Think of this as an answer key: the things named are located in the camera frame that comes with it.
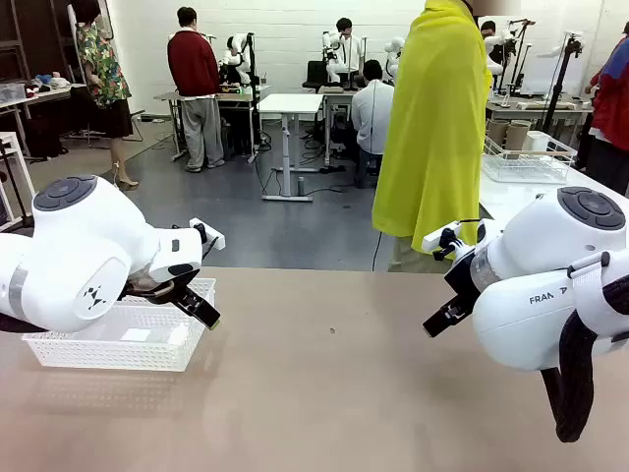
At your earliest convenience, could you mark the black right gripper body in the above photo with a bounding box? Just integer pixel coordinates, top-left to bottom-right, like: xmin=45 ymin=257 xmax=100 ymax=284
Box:
xmin=443 ymin=251 xmax=482 ymax=309

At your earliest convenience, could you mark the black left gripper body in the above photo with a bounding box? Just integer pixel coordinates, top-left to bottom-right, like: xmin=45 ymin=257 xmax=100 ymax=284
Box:
xmin=117 ymin=263 xmax=202 ymax=307

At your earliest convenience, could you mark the white perforated plastic basket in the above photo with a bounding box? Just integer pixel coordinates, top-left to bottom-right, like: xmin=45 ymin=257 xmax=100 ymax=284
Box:
xmin=22 ymin=277 xmax=217 ymax=374

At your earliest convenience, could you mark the white side table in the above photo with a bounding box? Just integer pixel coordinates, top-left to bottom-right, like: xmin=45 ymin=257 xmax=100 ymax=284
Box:
xmin=479 ymin=142 xmax=629 ymax=232

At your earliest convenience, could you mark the person in yellow cape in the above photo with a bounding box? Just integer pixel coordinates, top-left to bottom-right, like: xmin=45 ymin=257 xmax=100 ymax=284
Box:
xmin=372 ymin=0 xmax=494 ymax=274

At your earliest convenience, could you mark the grey workbench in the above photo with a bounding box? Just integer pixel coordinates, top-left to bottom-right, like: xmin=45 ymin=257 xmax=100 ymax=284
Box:
xmin=152 ymin=86 xmax=271 ymax=163

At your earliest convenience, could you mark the person in white shirt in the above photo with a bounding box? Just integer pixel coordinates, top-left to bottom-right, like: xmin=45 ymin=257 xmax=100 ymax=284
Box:
xmin=351 ymin=58 xmax=394 ymax=191

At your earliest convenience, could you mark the black tripod stand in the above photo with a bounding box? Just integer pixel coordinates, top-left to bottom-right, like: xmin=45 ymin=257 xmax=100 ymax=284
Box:
xmin=0 ymin=140 xmax=35 ymax=230

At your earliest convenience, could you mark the white standing desk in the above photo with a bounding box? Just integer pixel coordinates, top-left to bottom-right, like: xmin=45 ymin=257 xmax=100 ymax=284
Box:
xmin=257 ymin=92 xmax=325 ymax=203

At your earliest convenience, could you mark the man in red sweater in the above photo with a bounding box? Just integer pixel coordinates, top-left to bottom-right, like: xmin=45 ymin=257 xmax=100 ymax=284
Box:
xmin=166 ymin=6 xmax=227 ymax=173

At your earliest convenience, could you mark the woman in floral shirt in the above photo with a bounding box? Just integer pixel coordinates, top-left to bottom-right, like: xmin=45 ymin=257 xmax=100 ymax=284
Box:
xmin=71 ymin=0 xmax=142 ymax=191

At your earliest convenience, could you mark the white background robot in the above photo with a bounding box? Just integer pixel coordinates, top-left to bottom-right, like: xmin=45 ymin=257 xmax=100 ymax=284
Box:
xmin=321 ymin=29 xmax=355 ymax=84
xmin=384 ymin=38 xmax=405 ymax=85
xmin=218 ymin=32 xmax=255 ymax=88

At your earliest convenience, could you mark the person in red jacket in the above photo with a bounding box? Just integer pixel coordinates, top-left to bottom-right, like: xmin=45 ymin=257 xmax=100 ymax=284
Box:
xmin=584 ymin=22 xmax=629 ymax=196

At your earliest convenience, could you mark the black office chair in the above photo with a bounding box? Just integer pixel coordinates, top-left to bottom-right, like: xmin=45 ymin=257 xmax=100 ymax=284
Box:
xmin=302 ymin=59 xmax=329 ymax=93

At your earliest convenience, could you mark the dark-haired person at workstation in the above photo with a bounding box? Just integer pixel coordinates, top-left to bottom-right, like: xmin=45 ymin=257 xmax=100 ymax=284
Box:
xmin=333 ymin=18 xmax=363 ymax=85

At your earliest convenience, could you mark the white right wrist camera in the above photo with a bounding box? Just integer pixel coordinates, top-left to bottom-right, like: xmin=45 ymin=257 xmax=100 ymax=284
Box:
xmin=422 ymin=218 xmax=487 ymax=262

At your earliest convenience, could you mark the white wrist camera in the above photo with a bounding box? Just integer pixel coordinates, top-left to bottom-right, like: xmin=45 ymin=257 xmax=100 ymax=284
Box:
xmin=422 ymin=218 xmax=487 ymax=262
xmin=189 ymin=216 xmax=226 ymax=257

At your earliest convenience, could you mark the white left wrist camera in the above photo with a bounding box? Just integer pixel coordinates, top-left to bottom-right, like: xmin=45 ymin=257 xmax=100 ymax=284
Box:
xmin=189 ymin=216 xmax=226 ymax=257

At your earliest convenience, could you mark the white wire dish rack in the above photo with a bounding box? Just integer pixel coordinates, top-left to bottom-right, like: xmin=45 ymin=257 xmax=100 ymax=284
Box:
xmin=481 ymin=130 xmax=577 ymax=186

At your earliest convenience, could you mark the white cable strap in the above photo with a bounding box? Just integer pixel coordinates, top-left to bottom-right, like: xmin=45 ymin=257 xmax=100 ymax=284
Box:
xmin=567 ymin=251 xmax=615 ymax=335

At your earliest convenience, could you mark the black braided cable sleeve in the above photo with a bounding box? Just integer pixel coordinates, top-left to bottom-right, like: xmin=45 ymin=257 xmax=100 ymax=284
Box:
xmin=540 ymin=277 xmax=629 ymax=443

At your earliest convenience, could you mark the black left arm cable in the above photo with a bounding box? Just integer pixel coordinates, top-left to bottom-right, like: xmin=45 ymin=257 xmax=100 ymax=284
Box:
xmin=0 ymin=312 xmax=48 ymax=334

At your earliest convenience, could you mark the white shelf frame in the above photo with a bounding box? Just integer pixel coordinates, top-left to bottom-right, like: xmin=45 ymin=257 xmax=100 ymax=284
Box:
xmin=0 ymin=131 xmax=36 ymax=232

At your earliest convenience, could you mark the black camera stand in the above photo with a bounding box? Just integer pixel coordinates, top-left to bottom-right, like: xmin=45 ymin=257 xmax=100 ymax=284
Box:
xmin=543 ymin=33 xmax=586 ymax=134

